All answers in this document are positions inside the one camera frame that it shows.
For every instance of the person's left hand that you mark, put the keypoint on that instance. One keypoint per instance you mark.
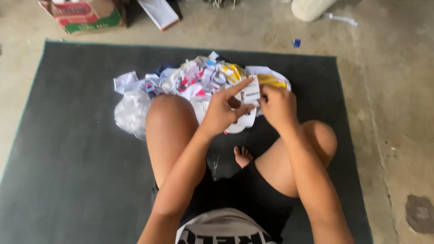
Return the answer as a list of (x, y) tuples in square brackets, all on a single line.
[(218, 111)]

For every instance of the person's right hand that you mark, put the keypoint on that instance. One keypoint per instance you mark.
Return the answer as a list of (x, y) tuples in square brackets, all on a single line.
[(278, 107)]

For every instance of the person's right fingers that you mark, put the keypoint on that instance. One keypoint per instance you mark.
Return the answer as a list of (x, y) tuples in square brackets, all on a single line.
[(265, 95)]

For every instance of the white paper label strip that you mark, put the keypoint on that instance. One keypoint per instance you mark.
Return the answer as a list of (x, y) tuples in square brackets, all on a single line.
[(250, 101)]

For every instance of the white round paper cutout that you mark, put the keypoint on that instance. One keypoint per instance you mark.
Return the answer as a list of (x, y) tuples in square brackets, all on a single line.
[(217, 111)]

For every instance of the heap of colourful paper labels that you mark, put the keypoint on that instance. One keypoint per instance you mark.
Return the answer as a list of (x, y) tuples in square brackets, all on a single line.
[(206, 79)]

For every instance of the blue paper scrap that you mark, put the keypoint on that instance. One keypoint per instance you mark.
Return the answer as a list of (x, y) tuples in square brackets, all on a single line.
[(297, 43)]

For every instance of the person's foot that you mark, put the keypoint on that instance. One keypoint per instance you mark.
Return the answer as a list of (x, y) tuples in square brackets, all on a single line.
[(242, 156)]

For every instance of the person's right leg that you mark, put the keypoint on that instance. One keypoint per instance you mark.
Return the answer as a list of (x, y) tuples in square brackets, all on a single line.
[(298, 156)]

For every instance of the person's leg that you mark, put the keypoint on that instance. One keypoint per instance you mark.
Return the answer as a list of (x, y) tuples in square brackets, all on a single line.
[(298, 156), (168, 132)]

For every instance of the white sack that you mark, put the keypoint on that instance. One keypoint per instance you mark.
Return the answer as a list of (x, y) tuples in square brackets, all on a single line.
[(310, 8)]

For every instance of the person's black shorts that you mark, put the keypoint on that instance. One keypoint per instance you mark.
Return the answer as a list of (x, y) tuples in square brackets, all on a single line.
[(242, 196)]

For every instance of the person's left leg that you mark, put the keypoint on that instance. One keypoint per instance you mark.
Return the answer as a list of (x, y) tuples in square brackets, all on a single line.
[(168, 132)]

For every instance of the white flat cardboard box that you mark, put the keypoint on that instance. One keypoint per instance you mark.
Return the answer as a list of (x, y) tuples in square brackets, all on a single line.
[(159, 13)]

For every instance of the clear plastic bag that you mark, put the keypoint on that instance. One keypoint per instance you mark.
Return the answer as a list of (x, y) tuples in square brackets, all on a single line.
[(131, 113)]

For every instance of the person's white printed shirt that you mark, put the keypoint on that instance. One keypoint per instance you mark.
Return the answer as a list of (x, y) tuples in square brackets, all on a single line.
[(222, 227)]

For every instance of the dark grey floor mat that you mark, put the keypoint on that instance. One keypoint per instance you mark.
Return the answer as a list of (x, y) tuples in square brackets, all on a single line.
[(84, 152)]

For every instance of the red and green cardboard box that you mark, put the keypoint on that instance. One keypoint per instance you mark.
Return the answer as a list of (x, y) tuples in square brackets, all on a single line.
[(86, 14)]

